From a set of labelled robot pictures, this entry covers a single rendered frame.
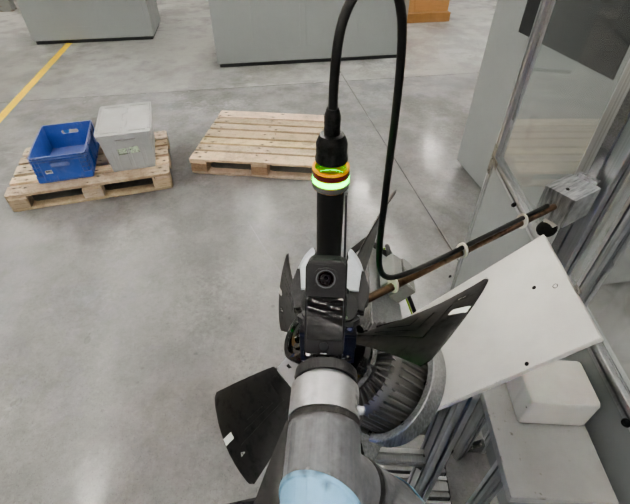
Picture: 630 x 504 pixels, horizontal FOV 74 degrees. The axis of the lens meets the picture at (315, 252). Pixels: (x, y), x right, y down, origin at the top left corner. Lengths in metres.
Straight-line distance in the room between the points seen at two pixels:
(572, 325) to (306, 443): 0.55
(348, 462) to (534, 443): 0.88
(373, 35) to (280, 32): 1.27
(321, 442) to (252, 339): 1.98
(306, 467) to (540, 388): 0.88
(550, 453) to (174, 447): 1.53
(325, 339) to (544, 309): 0.50
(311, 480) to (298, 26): 5.99
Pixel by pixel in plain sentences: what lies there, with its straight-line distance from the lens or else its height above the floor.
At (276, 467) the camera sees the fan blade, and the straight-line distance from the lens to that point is 0.80.
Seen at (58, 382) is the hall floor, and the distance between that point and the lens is 2.57.
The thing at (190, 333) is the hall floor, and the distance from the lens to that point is 2.49.
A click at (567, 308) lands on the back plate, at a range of 0.86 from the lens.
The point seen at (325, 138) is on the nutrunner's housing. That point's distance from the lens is 0.46.
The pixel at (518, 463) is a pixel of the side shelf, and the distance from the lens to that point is 1.22.
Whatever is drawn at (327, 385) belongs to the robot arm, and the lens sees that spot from 0.45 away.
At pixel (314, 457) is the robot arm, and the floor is 1.52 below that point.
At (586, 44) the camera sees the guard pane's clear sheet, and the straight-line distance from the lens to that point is 1.56.
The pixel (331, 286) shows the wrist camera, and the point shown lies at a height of 1.57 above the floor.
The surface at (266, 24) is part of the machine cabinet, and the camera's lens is 6.16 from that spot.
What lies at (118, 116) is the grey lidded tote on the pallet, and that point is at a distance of 3.90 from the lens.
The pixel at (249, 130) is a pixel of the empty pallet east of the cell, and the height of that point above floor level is 0.13.
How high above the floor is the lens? 1.90
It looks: 42 degrees down
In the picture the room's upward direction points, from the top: straight up
